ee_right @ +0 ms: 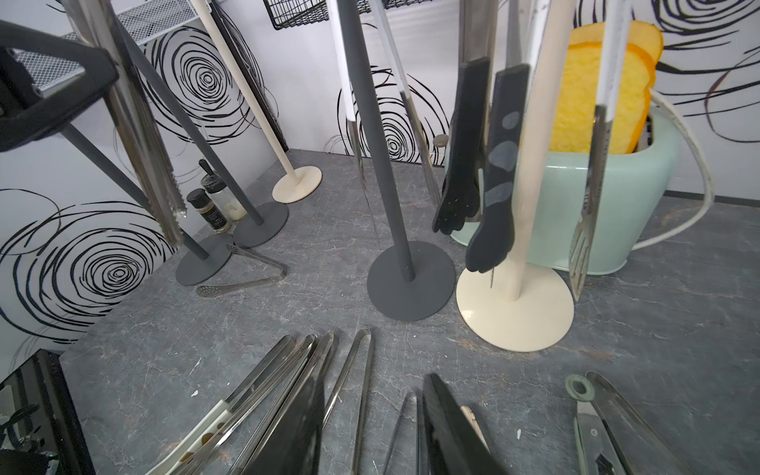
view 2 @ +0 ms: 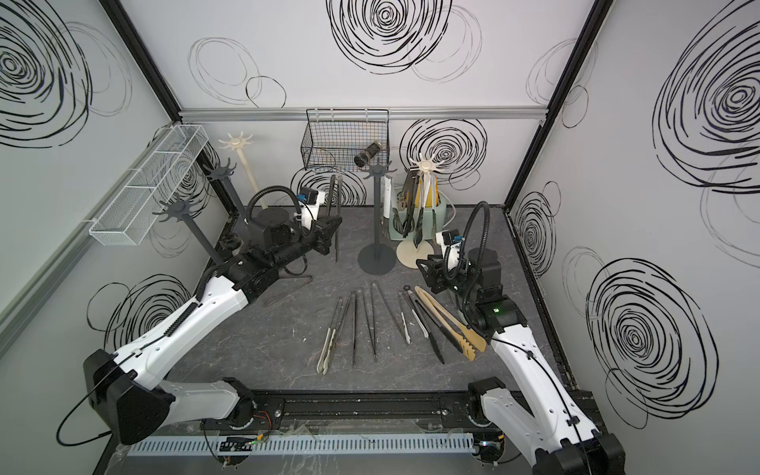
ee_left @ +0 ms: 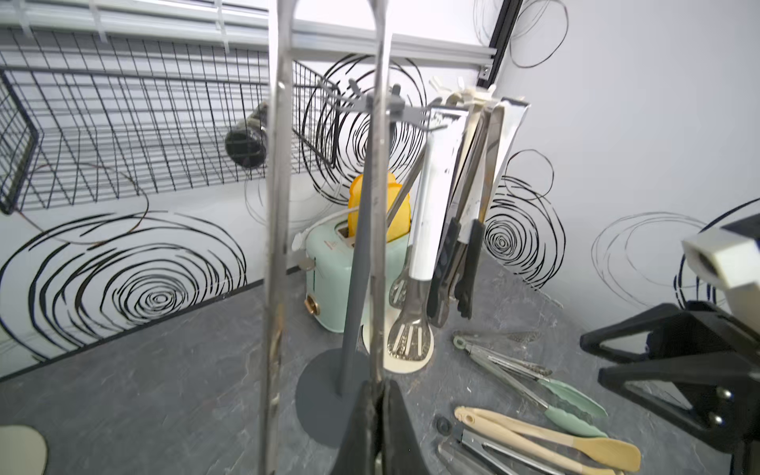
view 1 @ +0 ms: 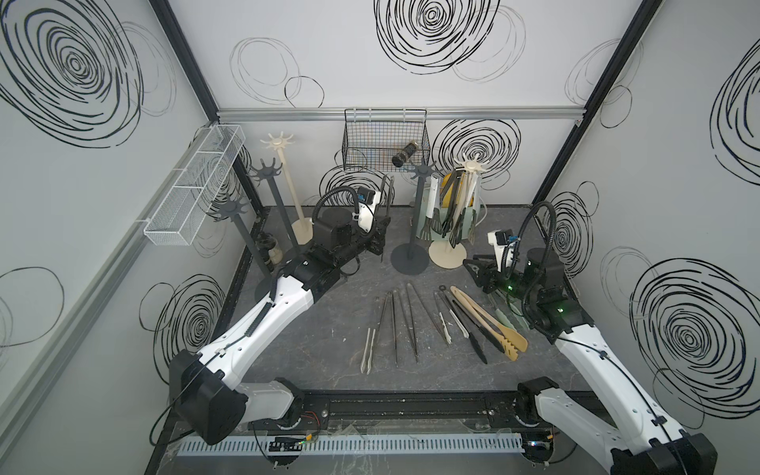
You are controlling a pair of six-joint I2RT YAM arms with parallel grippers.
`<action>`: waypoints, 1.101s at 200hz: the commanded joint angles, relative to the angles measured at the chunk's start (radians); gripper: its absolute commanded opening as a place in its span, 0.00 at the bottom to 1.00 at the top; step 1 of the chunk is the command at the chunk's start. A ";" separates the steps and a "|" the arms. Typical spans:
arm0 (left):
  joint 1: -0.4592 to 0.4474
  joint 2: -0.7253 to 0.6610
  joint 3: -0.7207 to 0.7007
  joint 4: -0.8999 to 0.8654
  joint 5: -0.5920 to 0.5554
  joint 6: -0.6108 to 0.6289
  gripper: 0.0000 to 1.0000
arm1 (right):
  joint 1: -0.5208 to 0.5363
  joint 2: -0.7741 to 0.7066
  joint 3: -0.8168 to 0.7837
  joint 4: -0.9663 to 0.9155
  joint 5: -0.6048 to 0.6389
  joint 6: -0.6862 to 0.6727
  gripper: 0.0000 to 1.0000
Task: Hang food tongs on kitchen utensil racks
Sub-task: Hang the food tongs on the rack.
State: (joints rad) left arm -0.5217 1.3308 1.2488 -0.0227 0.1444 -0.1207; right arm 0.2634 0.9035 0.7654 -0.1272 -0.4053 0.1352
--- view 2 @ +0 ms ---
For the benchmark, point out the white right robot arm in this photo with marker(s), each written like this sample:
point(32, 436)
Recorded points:
point(543, 421)

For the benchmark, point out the black wire wall basket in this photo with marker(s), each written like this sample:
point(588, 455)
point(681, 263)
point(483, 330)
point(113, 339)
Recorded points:
point(333, 136)

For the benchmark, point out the small steel tongs white tip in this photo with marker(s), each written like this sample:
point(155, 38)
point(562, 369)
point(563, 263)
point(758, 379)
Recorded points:
point(410, 316)

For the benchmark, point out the white wire wall basket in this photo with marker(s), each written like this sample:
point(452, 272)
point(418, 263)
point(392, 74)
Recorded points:
point(168, 173)

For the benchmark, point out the dark grey rack stand back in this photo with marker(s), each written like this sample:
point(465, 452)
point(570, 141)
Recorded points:
point(377, 258)

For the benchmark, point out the wooden bamboo tongs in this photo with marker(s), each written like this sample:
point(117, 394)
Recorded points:
point(464, 338)

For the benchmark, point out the white handled slotted steel tongs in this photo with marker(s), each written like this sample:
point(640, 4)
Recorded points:
point(432, 203)

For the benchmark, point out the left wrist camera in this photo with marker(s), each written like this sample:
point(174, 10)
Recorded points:
point(310, 202)

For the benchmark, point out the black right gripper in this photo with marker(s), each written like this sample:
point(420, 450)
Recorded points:
point(436, 274)

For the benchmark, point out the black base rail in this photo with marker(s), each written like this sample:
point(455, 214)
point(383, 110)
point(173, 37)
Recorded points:
point(429, 410)

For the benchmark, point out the black pepper grinder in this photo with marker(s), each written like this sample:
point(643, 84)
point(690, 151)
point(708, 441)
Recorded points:
point(364, 158)

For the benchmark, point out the tall cream utensil rack stand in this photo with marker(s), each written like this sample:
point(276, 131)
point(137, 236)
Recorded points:
point(238, 144)

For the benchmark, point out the grey cable duct strip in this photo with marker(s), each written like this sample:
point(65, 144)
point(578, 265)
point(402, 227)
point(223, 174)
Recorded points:
point(228, 446)

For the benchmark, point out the dark grey rack stand front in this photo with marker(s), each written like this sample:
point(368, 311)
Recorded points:
point(181, 211)

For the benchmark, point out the steel wire tongs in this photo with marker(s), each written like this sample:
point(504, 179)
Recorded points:
point(295, 284)

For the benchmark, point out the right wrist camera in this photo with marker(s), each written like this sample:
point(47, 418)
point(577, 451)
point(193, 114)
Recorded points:
point(450, 242)

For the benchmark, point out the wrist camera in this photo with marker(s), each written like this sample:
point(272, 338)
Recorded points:
point(450, 242)
point(310, 202)

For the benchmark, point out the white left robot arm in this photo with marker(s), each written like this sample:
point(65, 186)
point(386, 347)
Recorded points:
point(128, 387)

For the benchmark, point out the dark grey rack stand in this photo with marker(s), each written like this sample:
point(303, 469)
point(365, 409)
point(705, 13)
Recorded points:
point(221, 175)
point(377, 258)
point(181, 211)

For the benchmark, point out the black slotted spatula tongs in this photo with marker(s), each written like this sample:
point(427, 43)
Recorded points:
point(403, 215)

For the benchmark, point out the clear handled steel tongs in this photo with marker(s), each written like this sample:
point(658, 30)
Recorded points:
point(387, 196)

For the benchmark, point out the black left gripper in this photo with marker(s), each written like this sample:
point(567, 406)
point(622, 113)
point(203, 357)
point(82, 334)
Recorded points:
point(316, 230)

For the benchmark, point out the black nylon tongs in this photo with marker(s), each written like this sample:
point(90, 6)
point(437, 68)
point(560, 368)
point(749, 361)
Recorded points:
point(428, 322)

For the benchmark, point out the yellow sponge toast slice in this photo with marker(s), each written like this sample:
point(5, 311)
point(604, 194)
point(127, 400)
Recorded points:
point(427, 186)

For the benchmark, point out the dark grey rack stand middle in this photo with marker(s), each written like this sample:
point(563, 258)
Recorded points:
point(221, 175)

